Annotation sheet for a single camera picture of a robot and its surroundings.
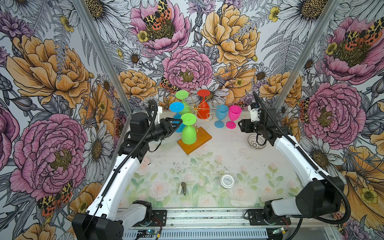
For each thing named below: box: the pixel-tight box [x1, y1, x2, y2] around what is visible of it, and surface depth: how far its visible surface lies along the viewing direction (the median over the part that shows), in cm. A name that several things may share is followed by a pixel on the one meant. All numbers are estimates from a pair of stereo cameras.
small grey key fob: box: [177, 182, 186, 196], surface depth 83 cm
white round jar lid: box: [220, 174, 235, 189], surface depth 81 cm
